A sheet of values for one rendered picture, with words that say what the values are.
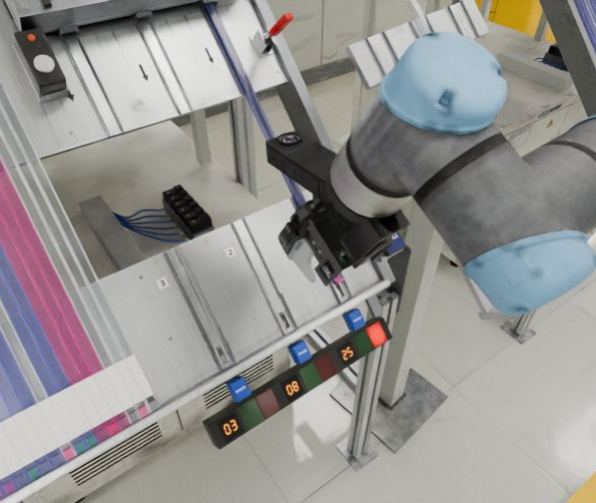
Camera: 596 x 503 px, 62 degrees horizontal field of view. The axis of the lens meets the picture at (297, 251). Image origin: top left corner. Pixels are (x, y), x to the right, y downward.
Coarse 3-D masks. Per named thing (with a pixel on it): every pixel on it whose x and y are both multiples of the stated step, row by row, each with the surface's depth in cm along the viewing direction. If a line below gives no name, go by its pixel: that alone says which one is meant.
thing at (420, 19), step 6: (408, 0) 82; (414, 0) 82; (408, 6) 83; (414, 6) 82; (414, 12) 82; (420, 12) 82; (414, 18) 83; (420, 18) 82; (420, 24) 83; (426, 24) 83; (420, 30) 83; (426, 30) 82
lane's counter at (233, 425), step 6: (234, 414) 73; (222, 420) 72; (228, 420) 72; (234, 420) 73; (222, 426) 72; (228, 426) 72; (234, 426) 72; (240, 426) 73; (222, 432) 72; (228, 432) 72; (234, 432) 72; (240, 432) 73; (228, 438) 72
